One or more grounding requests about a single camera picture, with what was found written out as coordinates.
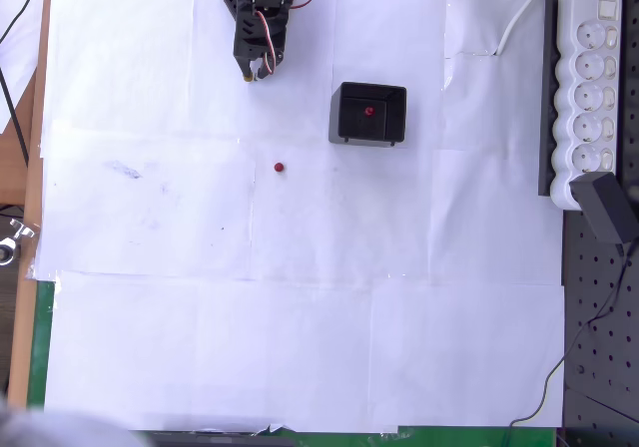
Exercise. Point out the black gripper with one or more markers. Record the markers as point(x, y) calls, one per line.
point(248, 56)

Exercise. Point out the black box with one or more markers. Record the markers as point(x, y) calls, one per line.
point(349, 118)

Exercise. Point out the white paper table cover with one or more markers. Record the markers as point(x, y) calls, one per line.
point(299, 292)

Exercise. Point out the loose white paper sheet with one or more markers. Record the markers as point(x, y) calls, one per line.
point(17, 68)

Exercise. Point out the metal clamp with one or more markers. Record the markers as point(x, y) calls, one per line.
point(17, 230)

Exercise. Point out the white power strip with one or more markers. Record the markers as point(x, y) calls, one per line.
point(589, 98)

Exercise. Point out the green cutting mat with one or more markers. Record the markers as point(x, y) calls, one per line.
point(40, 342)

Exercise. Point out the black power adapter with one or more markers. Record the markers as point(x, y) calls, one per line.
point(601, 207)

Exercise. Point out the dark flat device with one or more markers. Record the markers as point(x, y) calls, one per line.
point(219, 440)

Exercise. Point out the blurred grey object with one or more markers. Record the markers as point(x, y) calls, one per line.
point(50, 427)

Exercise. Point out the black pegboard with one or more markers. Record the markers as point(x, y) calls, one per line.
point(609, 367)

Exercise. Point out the black shelf rail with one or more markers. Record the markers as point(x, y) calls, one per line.
point(548, 93)

